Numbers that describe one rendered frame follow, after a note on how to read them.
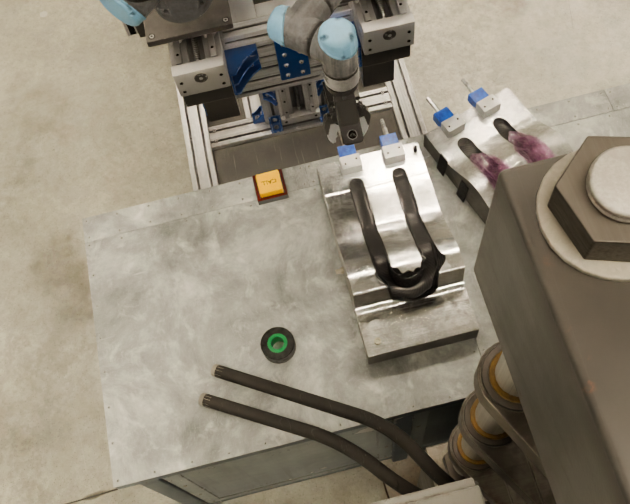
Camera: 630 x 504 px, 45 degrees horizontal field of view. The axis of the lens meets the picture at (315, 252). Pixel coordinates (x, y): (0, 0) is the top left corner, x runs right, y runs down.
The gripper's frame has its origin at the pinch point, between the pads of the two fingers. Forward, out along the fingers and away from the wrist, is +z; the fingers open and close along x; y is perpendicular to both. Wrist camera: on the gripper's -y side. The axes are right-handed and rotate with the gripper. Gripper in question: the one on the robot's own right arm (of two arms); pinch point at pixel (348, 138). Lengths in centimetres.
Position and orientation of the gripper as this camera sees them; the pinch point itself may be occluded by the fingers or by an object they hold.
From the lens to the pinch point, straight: 181.5
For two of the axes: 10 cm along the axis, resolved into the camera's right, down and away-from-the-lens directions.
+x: -9.7, 2.4, -0.2
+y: -2.3, -8.8, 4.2
